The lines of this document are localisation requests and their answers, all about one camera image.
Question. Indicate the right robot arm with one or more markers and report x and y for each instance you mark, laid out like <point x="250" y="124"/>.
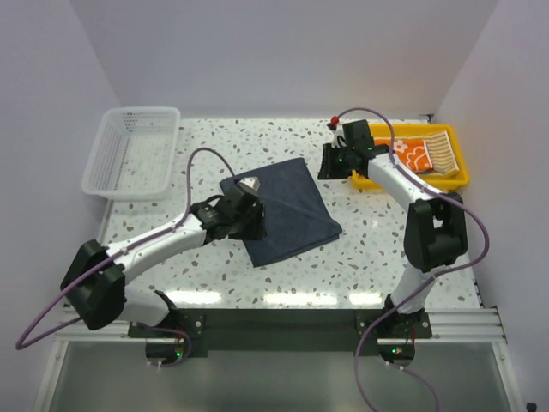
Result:
<point x="435" y="231"/>

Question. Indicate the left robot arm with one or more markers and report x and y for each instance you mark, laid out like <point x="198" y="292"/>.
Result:
<point x="97" y="284"/>

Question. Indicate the yellow striped Doraemon towel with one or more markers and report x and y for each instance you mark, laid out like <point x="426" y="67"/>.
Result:
<point x="441" y="153"/>

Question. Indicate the white plastic laundry basket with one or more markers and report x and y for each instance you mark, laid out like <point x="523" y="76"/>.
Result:
<point x="133" y="154"/>

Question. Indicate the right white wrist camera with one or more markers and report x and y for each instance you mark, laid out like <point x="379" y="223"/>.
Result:
<point x="339" y="140"/>

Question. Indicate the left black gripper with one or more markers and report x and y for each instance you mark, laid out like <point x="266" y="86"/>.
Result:
<point x="256" y="231"/>

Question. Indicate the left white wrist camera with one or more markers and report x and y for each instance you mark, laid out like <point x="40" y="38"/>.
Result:
<point x="250" y="184"/>

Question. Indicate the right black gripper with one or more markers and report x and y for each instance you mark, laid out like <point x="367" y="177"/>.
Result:
<point x="328" y="170"/>

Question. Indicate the orange white patterned cloth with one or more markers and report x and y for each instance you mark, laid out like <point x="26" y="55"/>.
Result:
<point x="414" y="154"/>

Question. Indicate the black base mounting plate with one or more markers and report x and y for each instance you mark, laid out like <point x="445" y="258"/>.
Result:
<point x="258" y="330"/>

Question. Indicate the dark grey towel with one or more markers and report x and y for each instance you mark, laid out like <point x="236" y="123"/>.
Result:
<point x="296" y="218"/>

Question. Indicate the yellow plastic tray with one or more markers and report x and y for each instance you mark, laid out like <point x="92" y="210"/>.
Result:
<point x="445" y="183"/>

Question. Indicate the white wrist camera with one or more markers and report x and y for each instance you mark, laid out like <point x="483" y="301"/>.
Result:
<point x="339" y="140"/>
<point x="250" y="184"/>

